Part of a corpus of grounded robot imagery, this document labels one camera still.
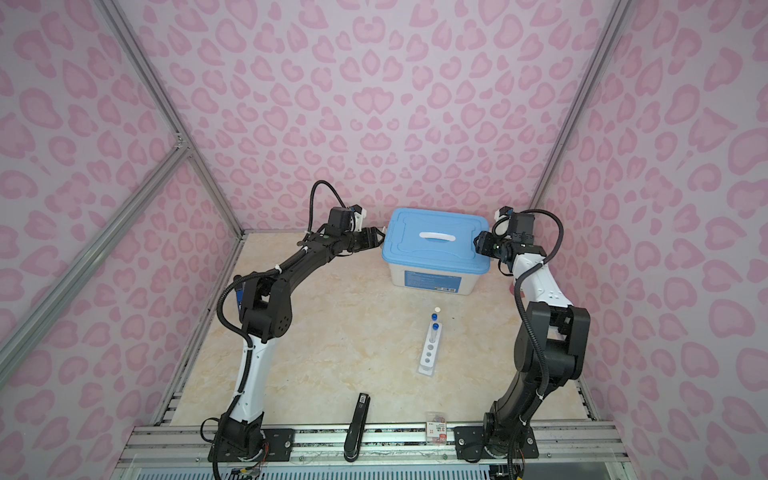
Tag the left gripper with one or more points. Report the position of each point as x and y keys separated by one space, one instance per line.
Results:
x=370 y=240

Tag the black stapler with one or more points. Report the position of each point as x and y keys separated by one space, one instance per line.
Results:
x=355 y=432

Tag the white test tube rack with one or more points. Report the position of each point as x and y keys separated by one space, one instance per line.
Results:
x=428 y=355

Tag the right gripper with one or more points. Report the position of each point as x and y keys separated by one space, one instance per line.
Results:
x=486 y=242

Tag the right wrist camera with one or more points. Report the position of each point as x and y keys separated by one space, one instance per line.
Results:
x=502 y=215

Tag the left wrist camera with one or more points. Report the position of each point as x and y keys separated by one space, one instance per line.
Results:
x=358 y=216

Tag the white plastic storage bin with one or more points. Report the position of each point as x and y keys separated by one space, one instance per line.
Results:
x=433 y=280

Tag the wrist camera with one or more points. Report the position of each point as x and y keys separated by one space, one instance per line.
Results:
x=502 y=215
x=358 y=216

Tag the staples box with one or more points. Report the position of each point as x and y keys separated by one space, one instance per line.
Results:
x=436 y=428

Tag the blue plastic bin lid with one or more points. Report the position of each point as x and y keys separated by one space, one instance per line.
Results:
x=435 y=240

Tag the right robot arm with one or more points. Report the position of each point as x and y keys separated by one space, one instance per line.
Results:
x=550 y=347

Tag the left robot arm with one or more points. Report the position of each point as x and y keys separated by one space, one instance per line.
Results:
x=258 y=308

